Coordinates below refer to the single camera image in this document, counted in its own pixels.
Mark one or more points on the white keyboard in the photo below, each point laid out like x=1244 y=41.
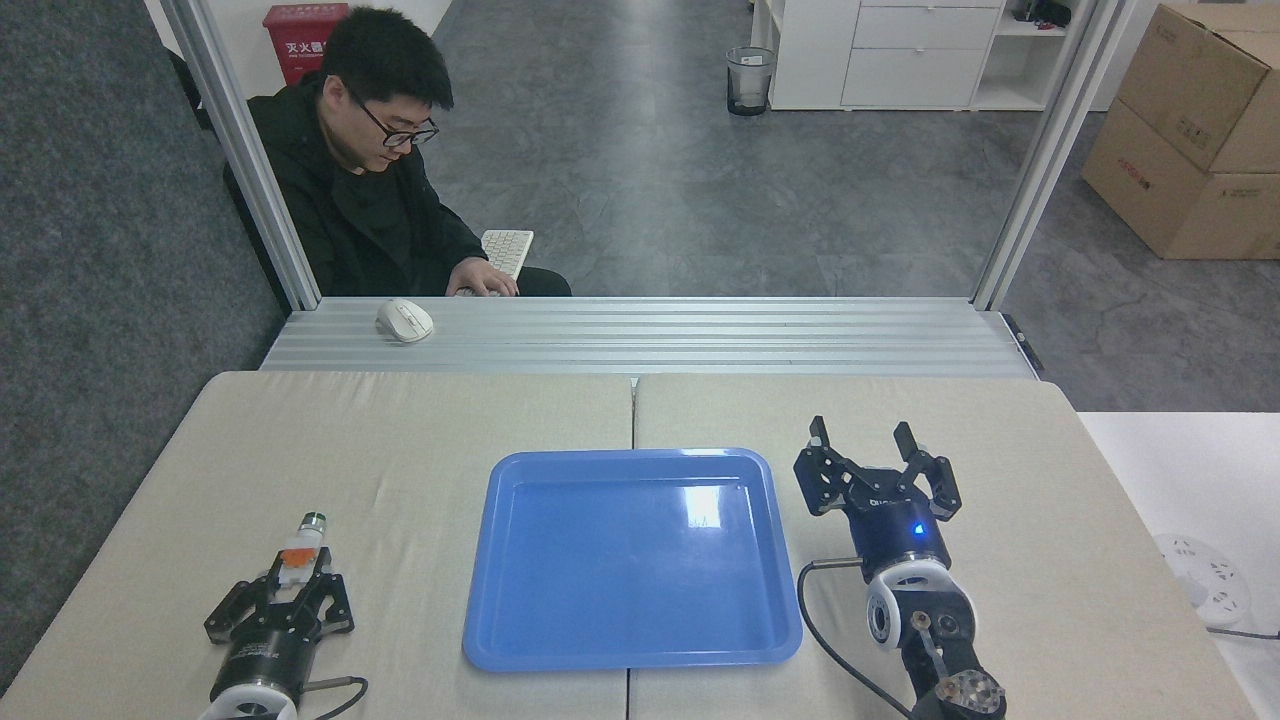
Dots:
x=510 y=248

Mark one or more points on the white round power strip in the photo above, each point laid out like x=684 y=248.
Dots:
x=1205 y=580

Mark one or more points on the white orange switch part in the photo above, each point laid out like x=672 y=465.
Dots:
x=303 y=550

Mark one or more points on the grey waste bin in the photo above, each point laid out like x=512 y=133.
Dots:
x=750 y=80

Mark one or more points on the large cardboard box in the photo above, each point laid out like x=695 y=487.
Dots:
x=1170 y=200

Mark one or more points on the person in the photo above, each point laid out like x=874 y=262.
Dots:
x=370 y=220

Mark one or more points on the small cardboard box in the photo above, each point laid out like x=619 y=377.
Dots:
x=1215 y=80

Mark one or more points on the white drawer cabinet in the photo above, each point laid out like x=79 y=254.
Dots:
x=900 y=55

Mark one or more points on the silver aluminium post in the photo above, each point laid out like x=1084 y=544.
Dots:
x=240 y=150
x=1050 y=150

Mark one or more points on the black rail end bracket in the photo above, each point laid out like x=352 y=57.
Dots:
x=1025 y=345

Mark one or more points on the red fire equipment box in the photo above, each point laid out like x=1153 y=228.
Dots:
x=300 y=35

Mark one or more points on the silver aluminium rail bed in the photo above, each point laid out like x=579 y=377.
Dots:
x=750 y=335

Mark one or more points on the white side table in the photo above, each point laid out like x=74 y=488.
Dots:
x=1190 y=470

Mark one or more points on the blue plastic tray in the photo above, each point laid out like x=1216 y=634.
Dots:
x=630 y=570

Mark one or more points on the person's left hand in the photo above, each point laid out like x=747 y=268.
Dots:
x=485 y=278

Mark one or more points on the white computer mouse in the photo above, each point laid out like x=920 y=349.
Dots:
x=405 y=320

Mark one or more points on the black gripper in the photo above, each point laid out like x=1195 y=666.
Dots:
x=897 y=532
x=265 y=655

